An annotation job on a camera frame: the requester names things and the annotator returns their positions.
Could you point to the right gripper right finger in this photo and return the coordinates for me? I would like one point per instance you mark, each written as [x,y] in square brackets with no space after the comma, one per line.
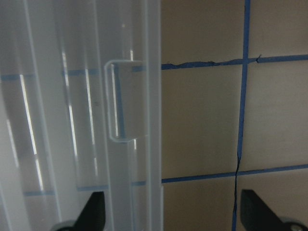
[255,215]

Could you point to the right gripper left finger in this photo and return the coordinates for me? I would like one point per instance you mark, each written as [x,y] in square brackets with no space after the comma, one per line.
[93,215]

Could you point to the clear plastic box lid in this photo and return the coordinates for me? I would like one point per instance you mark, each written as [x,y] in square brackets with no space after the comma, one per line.
[80,112]

